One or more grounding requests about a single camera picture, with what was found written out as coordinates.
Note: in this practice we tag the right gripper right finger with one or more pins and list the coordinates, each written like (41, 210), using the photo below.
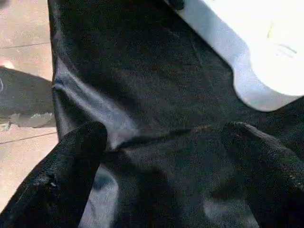
(273, 178)

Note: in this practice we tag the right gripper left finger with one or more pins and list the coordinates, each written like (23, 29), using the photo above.
(54, 180)

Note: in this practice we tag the white plastic table top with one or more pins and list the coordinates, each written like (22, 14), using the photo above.
(273, 47)

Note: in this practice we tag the black mat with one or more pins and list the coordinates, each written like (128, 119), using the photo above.
(154, 83)

